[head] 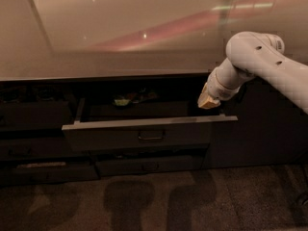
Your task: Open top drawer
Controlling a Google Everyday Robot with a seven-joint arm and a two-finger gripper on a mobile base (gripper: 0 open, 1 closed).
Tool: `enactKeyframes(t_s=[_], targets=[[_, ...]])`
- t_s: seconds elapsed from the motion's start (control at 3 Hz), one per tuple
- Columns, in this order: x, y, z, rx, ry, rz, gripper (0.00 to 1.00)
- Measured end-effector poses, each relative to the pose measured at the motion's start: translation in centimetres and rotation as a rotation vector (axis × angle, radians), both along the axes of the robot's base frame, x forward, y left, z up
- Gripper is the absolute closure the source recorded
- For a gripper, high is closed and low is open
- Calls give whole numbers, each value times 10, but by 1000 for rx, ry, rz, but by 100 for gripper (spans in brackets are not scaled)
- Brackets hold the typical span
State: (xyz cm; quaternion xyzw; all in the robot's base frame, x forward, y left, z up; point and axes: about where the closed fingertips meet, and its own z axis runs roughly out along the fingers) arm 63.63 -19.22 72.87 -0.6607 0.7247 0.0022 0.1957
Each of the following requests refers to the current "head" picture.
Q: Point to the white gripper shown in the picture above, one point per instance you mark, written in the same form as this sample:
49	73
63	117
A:
216	89

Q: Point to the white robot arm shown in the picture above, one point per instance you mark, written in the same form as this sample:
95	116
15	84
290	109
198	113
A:
250	55

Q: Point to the grey cabinet door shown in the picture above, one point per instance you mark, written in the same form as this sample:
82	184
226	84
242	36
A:
270	130

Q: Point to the green snack bag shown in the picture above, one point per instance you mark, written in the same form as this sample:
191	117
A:
134	97

